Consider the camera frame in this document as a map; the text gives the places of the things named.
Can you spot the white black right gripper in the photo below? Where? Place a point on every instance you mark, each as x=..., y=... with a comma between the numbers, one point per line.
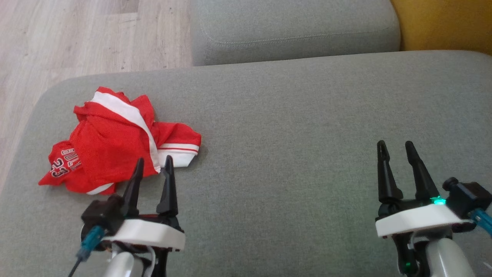
x=415, y=220

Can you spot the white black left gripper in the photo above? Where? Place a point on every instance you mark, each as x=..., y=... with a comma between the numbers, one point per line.
x=153, y=234

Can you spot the red shorts white side stripe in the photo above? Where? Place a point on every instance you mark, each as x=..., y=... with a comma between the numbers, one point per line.
x=103, y=154

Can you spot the grey fabric sofa seat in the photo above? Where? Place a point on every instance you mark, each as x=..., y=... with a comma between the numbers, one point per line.
x=276, y=154

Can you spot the yellow fabric cushion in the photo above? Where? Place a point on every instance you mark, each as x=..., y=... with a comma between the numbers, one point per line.
x=446, y=23

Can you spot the grey fabric sofa cushion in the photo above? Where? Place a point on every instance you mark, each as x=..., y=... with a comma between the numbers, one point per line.
x=292, y=27

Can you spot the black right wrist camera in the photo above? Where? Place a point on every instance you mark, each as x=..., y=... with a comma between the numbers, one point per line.
x=471, y=198

